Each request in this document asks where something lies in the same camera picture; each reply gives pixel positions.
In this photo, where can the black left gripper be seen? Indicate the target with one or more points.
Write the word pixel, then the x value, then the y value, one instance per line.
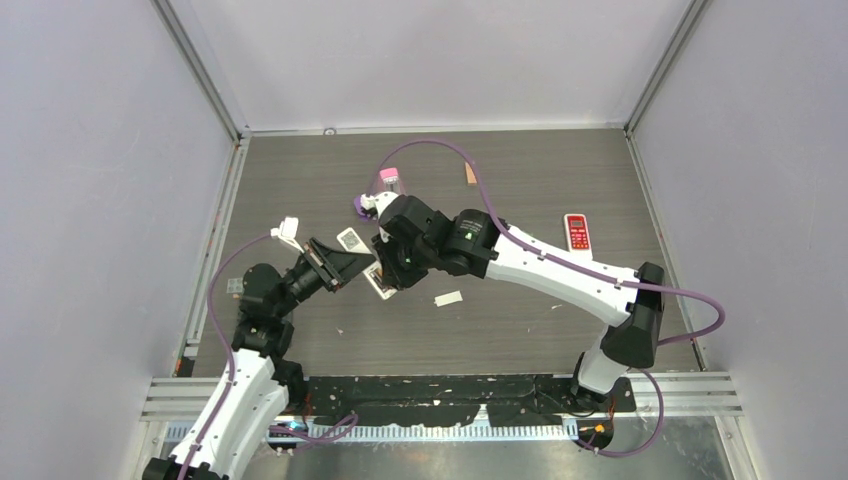
pixel 344 265

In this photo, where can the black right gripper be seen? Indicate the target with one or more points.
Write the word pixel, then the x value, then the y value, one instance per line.
pixel 383 245

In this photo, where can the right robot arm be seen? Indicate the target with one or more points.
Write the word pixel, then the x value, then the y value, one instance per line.
pixel 627 301

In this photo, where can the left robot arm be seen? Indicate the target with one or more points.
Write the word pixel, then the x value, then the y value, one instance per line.
pixel 258 383

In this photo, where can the purple round object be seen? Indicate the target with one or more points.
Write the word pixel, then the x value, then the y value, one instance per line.
pixel 360 210

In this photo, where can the pink metronome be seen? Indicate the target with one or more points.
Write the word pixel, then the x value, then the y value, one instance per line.
pixel 389 181

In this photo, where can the small wooden block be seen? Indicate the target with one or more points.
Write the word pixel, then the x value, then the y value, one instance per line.
pixel 471 179

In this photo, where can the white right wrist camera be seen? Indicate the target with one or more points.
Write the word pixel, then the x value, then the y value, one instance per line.
pixel 376 205

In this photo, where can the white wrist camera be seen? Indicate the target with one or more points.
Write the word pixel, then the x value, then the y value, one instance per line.
pixel 286 234
pixel 376 205

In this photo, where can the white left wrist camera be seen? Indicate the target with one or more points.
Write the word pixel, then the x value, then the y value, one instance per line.
pixel 286 234

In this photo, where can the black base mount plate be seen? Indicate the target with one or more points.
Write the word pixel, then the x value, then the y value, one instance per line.
pixel 507 400

